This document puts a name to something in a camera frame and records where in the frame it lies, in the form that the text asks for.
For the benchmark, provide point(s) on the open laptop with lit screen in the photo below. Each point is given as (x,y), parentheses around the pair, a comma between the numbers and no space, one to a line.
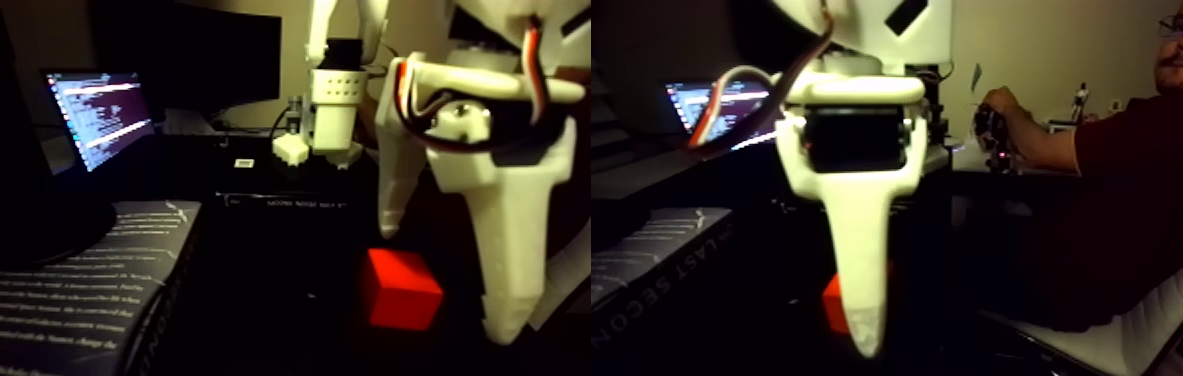
(103,110)

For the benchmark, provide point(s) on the black box with lettering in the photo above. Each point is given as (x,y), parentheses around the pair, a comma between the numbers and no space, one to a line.
(276,200)

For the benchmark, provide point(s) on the white chair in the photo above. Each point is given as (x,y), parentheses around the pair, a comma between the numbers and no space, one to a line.
(1126,346)

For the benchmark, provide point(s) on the person's left hand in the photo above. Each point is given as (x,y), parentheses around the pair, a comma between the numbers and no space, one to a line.
(1003,108)

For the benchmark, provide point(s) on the red cube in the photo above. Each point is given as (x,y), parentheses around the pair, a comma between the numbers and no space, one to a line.
(402,294)

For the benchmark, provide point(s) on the small figurine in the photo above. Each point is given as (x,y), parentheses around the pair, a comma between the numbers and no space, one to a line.
(1079,103)

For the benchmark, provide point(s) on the black book with white text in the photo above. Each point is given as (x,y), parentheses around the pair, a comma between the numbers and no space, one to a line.
(24,304)

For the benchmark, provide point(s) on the black computer monitor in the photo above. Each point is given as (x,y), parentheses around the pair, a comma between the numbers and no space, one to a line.
(192,52)

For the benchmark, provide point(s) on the person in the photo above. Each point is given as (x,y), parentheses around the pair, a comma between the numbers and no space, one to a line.
(1179,189)

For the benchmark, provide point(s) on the small white tag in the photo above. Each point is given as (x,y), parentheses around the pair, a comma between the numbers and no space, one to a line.
(244,163)

